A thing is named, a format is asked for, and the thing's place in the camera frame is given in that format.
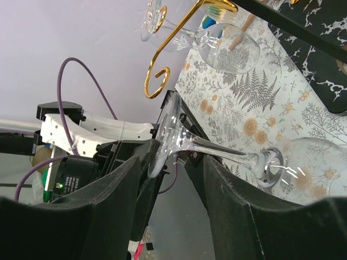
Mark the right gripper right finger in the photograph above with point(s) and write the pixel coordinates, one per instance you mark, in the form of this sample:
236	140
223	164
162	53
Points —
247	223

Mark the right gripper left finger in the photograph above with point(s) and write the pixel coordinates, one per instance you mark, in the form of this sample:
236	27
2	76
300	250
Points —
93	222

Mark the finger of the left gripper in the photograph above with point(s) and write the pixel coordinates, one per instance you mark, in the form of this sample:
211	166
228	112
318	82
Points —
148	188

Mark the clear wine glass front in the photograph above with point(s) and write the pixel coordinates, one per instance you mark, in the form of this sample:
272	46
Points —
244	159

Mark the stemless clear glass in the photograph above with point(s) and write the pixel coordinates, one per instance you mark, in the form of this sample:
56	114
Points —
222	46

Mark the ribbed glass tumbler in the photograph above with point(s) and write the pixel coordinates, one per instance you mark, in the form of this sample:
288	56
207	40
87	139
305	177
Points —
221	15

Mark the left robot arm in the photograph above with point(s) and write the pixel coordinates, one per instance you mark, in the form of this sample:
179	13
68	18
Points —
102	144

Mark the floral table mat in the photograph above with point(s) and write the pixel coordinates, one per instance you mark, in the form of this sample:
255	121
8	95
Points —
272	105

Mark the colourful toy block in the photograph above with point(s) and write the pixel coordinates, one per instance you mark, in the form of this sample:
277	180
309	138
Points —
207	22

